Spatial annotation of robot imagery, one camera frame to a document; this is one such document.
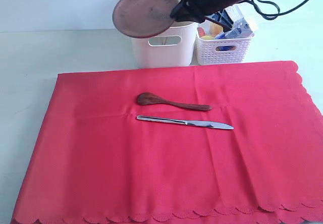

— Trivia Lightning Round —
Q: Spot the red sausage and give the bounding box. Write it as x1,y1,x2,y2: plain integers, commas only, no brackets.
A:
197,27,205,37

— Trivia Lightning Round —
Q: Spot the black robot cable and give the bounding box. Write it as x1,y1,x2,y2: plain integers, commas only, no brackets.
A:
249,0,323,21

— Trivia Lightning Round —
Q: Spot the red scalloped table cloth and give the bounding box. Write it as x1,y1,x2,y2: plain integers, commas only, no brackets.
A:
12,61,322,223

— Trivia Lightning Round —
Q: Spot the cream plastic bin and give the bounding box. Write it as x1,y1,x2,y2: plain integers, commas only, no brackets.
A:
128,0,199,69

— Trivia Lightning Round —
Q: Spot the steel table knife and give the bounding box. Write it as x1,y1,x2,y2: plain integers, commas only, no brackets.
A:
136,116,234,130

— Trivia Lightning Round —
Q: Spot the blue white milk carton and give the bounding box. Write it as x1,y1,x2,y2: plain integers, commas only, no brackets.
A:
215,6,258,39

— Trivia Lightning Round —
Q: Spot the yellow cheese wedge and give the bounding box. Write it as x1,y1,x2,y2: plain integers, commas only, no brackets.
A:
209,23,224,36

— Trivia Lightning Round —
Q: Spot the dark wooden spoon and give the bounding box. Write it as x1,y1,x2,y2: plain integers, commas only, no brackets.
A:
136,92,212,111

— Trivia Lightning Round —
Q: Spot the yellow lemon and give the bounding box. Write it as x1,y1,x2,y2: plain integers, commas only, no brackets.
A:
200,35,214,40

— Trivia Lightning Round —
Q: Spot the white perforated plastic basket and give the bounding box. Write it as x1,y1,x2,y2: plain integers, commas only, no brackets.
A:
195,20,254,65

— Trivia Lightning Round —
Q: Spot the brown wooden plate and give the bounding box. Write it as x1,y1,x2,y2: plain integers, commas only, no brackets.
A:
112,0,179,38

